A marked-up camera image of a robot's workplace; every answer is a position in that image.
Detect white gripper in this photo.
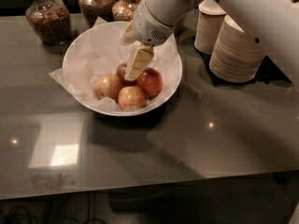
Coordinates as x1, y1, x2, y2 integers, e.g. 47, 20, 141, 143
120, 0, 175, 81

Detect red-green apple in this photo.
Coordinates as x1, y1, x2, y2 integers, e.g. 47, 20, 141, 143
116, 63, 135, 86

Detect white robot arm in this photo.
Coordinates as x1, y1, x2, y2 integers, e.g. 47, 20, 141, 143
129, 0, 299, 86

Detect right red apple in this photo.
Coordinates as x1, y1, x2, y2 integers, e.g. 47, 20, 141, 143
136, 68, 163, 98

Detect white bowl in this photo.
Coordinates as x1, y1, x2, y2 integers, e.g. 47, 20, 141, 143
62, 21, 183, 118

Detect left yellow-red apple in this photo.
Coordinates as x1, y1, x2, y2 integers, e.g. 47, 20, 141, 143
93, 75, 123, 100

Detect yellow-red apple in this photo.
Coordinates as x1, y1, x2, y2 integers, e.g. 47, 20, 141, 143
118, 86, 146, 110
93, 75, 123, 100

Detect front yellow-red apple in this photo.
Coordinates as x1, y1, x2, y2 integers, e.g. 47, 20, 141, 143
118, 86, 146, 110

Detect glass cereal jar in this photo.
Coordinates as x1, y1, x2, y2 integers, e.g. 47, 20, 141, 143
25, 0, 71, 45
78, 0, 116, 27
174, 14, 187, 35
112, 0, 141, 21

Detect white paper liner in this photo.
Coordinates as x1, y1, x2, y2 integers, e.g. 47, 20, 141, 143
49, 16, 179, 112

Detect left glass cereal jar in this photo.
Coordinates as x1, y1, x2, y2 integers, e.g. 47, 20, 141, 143
25, 0, 71, 45

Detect front stack paper bowls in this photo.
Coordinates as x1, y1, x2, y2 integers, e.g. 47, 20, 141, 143
209, 15, 264, 83

